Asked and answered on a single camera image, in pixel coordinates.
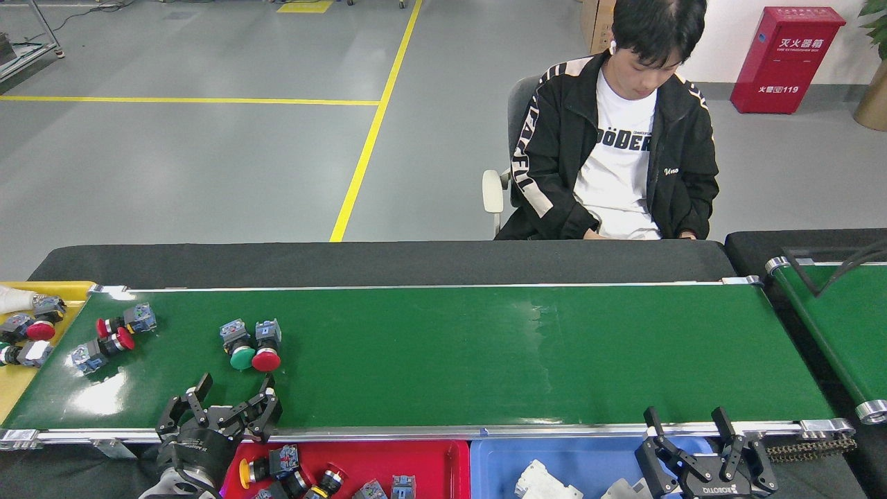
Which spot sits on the red plastic bin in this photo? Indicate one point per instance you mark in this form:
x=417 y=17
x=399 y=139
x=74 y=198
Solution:
x=429 y=464

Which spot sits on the person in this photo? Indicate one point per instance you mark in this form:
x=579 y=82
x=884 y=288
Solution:
x=686 y=159

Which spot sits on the brown cardboard box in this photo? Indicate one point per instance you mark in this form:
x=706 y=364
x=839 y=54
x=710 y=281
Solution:
x=596 y=24

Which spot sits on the yellow plastic tray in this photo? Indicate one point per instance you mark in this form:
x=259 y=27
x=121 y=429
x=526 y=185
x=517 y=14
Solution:
x=14 y=395

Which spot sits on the black metal bracket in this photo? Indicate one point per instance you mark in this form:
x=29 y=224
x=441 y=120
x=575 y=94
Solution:
x=802 y=272

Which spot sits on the white switch part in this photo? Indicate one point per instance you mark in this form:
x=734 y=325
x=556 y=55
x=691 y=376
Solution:
x=624 y=491
x=544 y=482

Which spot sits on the white light bulb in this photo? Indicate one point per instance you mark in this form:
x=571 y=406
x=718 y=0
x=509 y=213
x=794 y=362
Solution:
x=14 y=299

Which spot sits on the short green conveyor belt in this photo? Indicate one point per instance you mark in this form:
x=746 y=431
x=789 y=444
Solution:
x=831 y=326

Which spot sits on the potted plant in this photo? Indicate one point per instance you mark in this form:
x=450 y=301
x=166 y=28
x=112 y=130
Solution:
x=872 y=104

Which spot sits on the red fire extinguisher box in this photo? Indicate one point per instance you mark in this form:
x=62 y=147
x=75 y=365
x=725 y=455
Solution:
x=783 y=62

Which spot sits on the blue plastic bin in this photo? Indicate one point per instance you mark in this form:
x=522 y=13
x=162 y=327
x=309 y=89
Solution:
x=499 y=464

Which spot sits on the long green conveyor belt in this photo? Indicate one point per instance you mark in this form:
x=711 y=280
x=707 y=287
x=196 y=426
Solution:
x=485 y=360

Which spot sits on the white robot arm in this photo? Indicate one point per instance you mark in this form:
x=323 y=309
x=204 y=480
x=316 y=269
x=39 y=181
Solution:
x=173 y=485

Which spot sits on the grey office chair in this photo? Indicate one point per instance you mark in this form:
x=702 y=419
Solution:
x=493 y=194

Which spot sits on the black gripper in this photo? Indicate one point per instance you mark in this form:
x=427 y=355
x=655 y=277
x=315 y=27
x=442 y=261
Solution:
x=197 y=447
x=721 y=492

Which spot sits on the grey metal box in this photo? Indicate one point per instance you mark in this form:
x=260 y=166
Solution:
x=5 y=48

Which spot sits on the silver metal rack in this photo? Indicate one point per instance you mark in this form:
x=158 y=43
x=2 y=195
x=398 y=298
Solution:
x=34 y=55

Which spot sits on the person's right hand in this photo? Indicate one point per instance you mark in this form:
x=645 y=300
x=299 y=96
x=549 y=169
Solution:
x=593 y=235

